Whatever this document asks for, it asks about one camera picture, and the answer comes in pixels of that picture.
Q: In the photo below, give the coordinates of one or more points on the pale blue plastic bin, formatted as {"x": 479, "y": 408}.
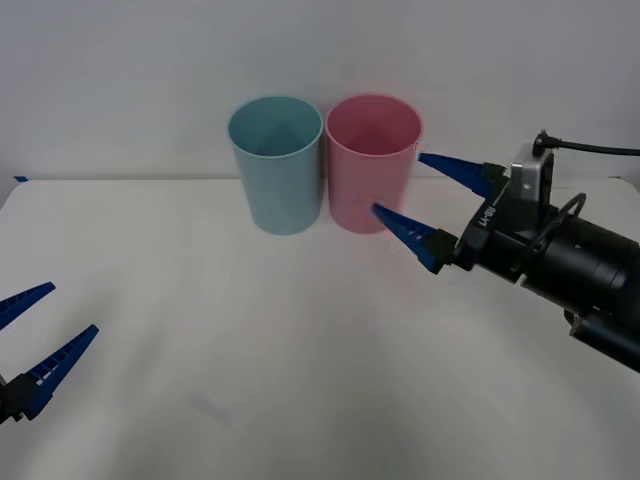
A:
{"x": 280, "y": 195}

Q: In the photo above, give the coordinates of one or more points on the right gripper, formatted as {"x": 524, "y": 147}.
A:
{"x": 500, "y": 235}

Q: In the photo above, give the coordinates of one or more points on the pink plastic bin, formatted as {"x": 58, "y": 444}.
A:
{"x": 365, "y": 180}

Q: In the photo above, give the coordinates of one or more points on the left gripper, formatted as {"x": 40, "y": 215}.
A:
{"x": 5, "y": 400}

